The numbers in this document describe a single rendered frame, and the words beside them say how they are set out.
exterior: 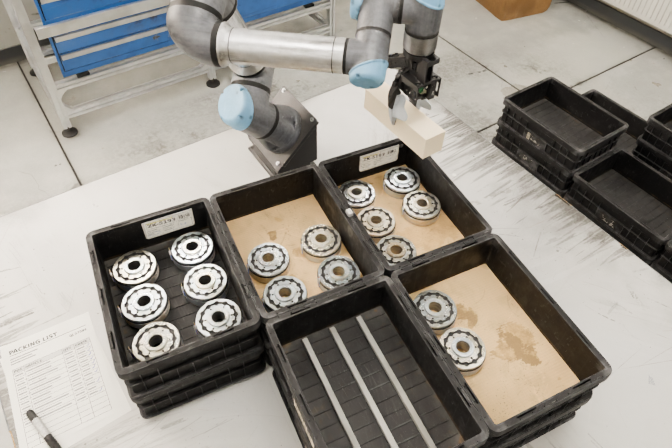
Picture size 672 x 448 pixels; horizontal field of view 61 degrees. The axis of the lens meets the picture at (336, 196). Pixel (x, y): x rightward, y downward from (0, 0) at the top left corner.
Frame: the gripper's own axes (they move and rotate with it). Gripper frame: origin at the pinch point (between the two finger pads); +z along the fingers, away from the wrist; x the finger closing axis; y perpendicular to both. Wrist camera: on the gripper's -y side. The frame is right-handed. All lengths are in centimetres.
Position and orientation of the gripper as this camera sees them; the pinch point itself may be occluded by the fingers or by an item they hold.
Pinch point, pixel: (403, 114)
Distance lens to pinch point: 143.9
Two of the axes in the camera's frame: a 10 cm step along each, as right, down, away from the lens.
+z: -0.3, 6.9, 7.2
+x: 8.3, -3.9, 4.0
